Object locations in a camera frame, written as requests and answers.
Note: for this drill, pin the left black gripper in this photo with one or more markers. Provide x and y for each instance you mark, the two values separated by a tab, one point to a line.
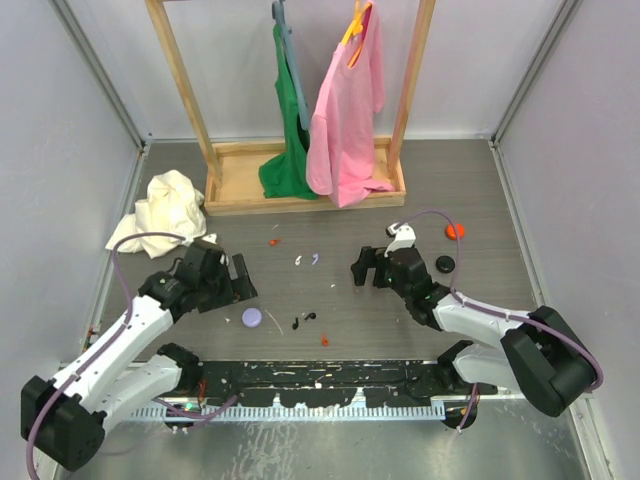
238	288

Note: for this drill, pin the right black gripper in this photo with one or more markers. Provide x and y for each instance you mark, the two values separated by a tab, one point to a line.
371	257

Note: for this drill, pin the purple earbud case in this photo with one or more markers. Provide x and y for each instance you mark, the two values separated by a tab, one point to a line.
252	318

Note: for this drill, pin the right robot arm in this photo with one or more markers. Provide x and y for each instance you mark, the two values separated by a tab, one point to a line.
535	353

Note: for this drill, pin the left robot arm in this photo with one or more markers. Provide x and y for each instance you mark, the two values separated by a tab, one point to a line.
68	416

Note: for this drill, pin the black earbud case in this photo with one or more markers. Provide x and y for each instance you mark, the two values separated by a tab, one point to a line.
445	264

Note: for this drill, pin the orange earbud case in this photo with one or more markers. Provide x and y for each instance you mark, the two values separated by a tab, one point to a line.
455	232

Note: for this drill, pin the cream white cloth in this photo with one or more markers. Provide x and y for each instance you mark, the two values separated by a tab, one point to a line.
172	205

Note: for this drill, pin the wooden clothes rack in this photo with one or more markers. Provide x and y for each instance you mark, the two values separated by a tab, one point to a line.
233	185

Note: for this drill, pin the pink t-shirt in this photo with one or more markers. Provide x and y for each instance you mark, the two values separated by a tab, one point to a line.
341	158

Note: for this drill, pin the green shirt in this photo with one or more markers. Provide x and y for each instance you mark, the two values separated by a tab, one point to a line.
285	174

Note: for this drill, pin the yellow hanger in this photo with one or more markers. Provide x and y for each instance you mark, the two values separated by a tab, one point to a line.
356	31

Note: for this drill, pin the grey-blue hanger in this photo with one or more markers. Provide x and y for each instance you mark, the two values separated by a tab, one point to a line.
278	15

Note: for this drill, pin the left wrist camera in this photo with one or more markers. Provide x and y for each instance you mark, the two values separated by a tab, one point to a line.
211	238

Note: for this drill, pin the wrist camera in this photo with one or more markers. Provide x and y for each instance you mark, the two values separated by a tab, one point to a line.
402	236
211	238

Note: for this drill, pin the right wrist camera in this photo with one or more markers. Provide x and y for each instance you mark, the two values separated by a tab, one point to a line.
402	236

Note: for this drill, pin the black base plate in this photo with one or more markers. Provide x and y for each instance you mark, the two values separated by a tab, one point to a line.
314	384

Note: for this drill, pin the grey cable duct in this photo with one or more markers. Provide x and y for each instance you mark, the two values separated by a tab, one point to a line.
356	411

